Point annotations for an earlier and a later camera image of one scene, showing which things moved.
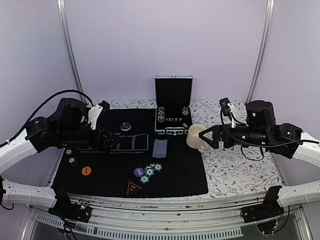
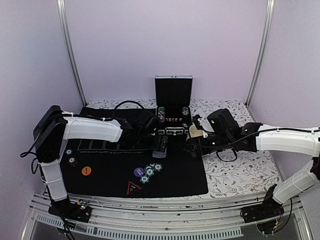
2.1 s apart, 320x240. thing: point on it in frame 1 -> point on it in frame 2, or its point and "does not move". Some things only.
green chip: x=144 y=179 does not move
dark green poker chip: x=68 y=151 does not move
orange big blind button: x=86 y=170 does not move
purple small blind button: x=138 y=172 does not move
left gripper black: x=96 y=143 -> x=164 y=143
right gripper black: x=217 y=133 -> x=193 y=146
